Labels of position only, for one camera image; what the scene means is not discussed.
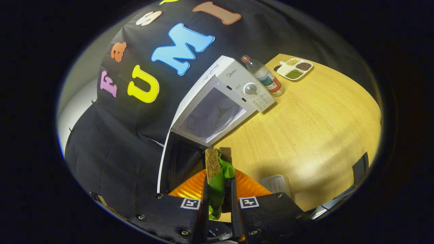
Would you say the brown bread lettuce sandwich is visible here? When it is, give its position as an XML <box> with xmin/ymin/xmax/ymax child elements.
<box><xmin>205</xmin><ymin>147</ymin><xmax>236</xmax><ymax>220</ymax></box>

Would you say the white microwave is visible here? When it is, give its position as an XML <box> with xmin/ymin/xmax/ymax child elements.
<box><xmin>157</xmin><ymin>55</ymin><xmax>276</xmax><ymax>194</ymax></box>

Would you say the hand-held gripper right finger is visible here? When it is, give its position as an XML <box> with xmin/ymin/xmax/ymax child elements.
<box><xmin>231</xmin><ymin>169</ymin><xmax>312</xmax><ymax>244</ymax></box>

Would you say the white divided dish of beans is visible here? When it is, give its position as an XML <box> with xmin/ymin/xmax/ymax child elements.
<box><xmin>277</xmin><ymin>58</ymin><xmax>314</xmax><ymax>81</ymax></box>

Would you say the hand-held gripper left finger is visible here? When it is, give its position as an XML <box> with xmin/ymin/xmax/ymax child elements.
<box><xmin>129</xmin><ymin>169</ymin><xmax>209</xmax><ymax>244</ymax></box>

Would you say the white plastic tray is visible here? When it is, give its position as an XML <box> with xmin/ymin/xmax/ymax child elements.
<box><xmin>259</xmin><ymin>175</ymin><xmax>291</xmax><ymax>197</ymax></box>

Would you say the clear plastic bottle red label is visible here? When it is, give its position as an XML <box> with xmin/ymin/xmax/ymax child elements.
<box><xmin>241</xmin><ymin>55</ymin><xmax>284</xmax><ymax>97</ymax></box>

